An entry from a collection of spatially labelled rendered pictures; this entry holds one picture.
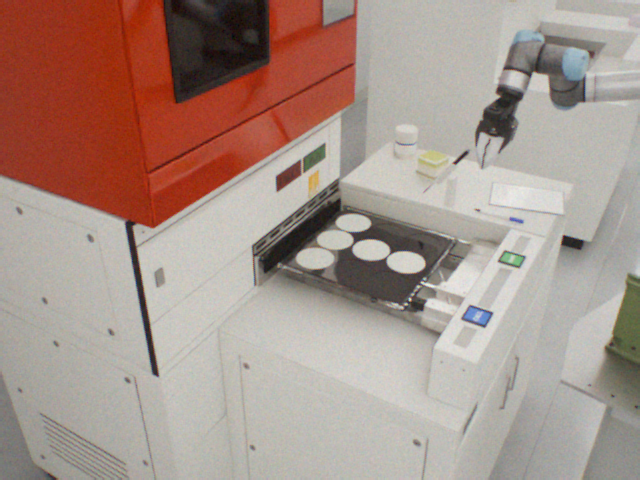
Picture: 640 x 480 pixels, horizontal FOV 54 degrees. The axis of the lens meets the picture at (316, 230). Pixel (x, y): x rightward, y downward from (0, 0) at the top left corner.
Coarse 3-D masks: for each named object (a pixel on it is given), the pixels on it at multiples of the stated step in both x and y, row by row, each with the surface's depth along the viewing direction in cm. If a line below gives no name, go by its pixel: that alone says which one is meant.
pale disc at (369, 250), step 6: (372, 240) 176; (354, 246) 174; (360, 246) 174; (366, 246) 174; (372, 246) 174; (378, 246) 174; (384, 246) 174; (354, 252) 172; (360, 252) 171; (366, 252) 171; (372, 252) 171; (378, 252) 171; (384, 252) 171; (366, 258) 169; (372, 258) 169; (378, 258) 169
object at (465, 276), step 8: (472, 256) 173; (480, 256) 173; (464, 264) 170; (472, 264) 170; (480, 264) 170; (456, 272) 167; (464, 272) 167; (472, 272) 167; (480, 272) 167; (456, 280) 164; (464, 280) 164; (472, 280) 164; (464, 288) 161; (456, 304) 155; (424, 320) 152; (432, 320) 150; (432, 328) 151; (440, 328) 150
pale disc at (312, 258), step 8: (312, 248) 173; (320, 248) 173; (296, 256) 170; (304, 256) 170; (312, 256) 170; (320, 256) 170; (328, 256) 170; (304, 264) 167; (312, 264) 167; (320, 264) 167; (328, 264) 167
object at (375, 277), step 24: (336, 216) 188; (312, 240) 177; (360, 240) 177; (384, 240) 177; (408, 240) 177; (432, 240) 177; (288, 264) 167; (336, 264) 167; (360, 264) 167; (384, 264) 167; (432, 264) 167; (360, 288) 158; (384, 288) 158; (408, 288) 158
